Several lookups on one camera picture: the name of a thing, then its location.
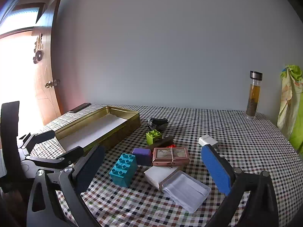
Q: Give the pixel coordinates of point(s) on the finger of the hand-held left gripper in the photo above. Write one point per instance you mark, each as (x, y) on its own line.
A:
(68, 155)
(42, 136)

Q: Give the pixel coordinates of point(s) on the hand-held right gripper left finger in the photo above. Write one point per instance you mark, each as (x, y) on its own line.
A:
(91, 167)

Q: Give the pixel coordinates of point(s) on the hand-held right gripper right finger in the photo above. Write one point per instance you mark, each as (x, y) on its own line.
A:
(216, 170)

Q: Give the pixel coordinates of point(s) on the white charger plug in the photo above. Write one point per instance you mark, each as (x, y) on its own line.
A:
(207, 140)

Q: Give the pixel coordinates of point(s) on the teal toy brick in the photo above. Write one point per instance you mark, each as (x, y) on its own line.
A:
(123, 170)

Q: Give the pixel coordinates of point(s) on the clear plastic box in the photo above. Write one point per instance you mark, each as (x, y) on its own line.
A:
(187, 191)

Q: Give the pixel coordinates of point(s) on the gold metal tin box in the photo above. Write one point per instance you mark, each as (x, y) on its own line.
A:
(118, 134)

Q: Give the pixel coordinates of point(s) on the pink card case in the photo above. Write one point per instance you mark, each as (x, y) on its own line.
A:
(170, 155)

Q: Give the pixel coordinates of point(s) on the red toy brick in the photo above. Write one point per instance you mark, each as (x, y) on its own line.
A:
(172, 146)

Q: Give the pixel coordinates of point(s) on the purple small box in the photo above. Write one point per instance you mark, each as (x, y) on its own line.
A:
(142, 157)

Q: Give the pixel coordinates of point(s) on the brown wooden comb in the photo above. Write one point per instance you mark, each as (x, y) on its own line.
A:
(165, 141)

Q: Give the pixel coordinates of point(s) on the white cardboard box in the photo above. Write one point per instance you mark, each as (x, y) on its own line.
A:
(156, 175)

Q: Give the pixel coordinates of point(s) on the lime green toy brick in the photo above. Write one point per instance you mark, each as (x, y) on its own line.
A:
(153, 138)

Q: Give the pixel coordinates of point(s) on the black watch band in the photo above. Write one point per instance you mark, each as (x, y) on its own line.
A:
(158, 122)

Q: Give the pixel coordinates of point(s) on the white paper liner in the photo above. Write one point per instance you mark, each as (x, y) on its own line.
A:
(94, 132)

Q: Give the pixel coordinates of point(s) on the checkered tablecloth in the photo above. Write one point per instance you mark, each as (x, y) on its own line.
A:
(236, 134)

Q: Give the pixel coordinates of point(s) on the wooden door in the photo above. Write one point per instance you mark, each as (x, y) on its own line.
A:
(45, 94)

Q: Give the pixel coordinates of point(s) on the black remote control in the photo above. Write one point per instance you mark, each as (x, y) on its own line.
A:
(80, 107)

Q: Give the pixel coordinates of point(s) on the glass tea bottle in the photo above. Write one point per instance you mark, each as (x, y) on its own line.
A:
(253, 94)

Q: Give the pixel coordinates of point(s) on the hanging door ornament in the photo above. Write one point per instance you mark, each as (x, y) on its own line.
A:
(37, 52)

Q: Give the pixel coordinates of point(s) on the green printed cloth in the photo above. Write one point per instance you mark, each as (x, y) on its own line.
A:
(292, 99)

